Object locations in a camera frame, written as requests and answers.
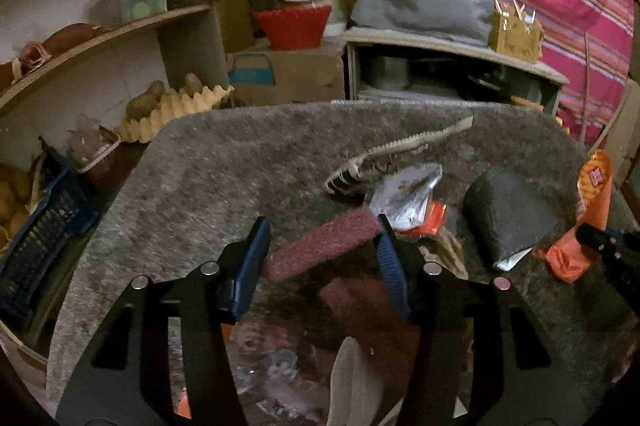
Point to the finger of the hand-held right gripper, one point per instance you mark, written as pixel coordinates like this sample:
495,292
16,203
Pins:
617,251

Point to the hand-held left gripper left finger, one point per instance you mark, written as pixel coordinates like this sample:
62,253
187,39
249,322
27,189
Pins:
252,256

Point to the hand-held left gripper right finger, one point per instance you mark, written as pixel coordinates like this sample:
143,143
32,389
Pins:
392,266

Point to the maroon scouring pad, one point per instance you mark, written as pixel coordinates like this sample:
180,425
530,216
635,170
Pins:
320,243
370,313

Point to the orange snack packet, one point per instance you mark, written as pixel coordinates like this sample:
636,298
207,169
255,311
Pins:
592,186

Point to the black ribbed plastic bowl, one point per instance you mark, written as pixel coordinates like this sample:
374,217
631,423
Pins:
507,213

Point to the small orange wrapper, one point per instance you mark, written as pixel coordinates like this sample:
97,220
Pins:
432,218

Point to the silver foil wrapper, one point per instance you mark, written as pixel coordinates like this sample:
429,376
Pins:
405,191

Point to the grey fuzzy mat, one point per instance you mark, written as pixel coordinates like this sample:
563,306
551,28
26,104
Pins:
210,186

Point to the beige braided strip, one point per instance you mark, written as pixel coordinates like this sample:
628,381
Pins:
400,144

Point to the yellow egg tray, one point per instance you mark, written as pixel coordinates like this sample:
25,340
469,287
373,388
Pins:
170,111

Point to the brown cardboard box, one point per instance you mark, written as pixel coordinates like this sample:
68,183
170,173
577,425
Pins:
300,74

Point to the dark blue plastic crate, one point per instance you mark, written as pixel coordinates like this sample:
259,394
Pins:
45,226

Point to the small wooden shelf table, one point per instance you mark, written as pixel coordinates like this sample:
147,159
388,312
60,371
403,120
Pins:
450,44

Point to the red plastic basket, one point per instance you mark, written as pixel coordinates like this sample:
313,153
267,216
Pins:
294,26

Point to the wooden chopstick holder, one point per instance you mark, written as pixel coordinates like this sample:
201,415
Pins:
517,34

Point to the wooden shelf unit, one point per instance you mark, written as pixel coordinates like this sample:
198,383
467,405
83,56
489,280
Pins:
185,11

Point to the brown sweet potato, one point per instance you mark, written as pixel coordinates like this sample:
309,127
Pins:
70,37

